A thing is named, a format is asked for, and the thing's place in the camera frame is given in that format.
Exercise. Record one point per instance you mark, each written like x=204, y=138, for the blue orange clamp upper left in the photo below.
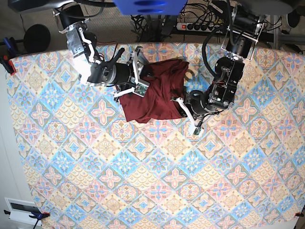
x=5, y=59

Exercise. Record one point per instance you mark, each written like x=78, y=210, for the white power strip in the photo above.
x=198, y=27

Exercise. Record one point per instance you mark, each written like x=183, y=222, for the orange clamp lower right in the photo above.
x=299, y=214

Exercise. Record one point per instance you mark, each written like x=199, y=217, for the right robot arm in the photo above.
x=93, y=69

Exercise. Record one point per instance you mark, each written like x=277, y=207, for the white wall vent box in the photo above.
x=20, y=210

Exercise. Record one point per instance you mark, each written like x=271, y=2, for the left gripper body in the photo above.
x=195, y=107

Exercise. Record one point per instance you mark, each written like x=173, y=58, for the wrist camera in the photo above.
x=140, y=90
x=194, y=130

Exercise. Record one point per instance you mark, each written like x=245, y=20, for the dark red t-shirt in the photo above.
x=166, y=79

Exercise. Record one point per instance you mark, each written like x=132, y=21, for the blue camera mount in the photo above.
x=150, y=7

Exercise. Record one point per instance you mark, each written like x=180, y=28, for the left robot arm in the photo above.
x=243, y=25

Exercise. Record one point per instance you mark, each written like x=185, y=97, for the patterned tablecloth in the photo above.
x=91, y=169

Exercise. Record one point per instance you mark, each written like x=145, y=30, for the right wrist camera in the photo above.
x=140, y=90

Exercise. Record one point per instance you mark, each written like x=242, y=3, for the black round stool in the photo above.
x=37, y=39

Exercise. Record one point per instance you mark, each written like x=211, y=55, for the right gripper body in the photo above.
x=127, y=75

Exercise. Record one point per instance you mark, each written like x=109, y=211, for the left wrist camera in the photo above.
x=194, y=130

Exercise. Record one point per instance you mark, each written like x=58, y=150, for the blue orange clamp lower left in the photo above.
x=32, y=215

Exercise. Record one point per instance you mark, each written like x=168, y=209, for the blue orange clamp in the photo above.
x=5, y=59
x=32, y=215

